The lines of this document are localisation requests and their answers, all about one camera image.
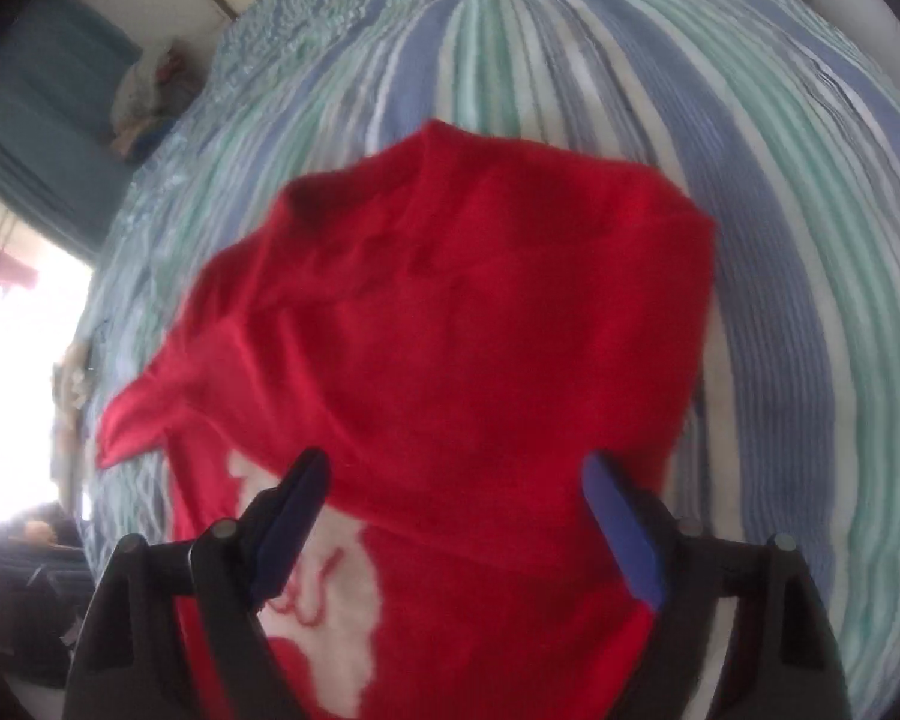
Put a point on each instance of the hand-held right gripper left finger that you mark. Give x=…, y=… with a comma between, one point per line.
x=291, y=532

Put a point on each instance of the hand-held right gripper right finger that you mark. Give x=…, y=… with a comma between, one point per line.
x=624, y=525

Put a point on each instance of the red shirt with white print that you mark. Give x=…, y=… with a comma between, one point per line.
x=450, y=360

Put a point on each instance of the striped blue green bedsheet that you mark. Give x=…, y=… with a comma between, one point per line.
x=757, y=187

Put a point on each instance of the teal curtain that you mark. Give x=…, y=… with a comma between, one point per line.
x=41, y=120

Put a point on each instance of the pile of clothes by wall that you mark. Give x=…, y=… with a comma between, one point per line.
x=146, y=101

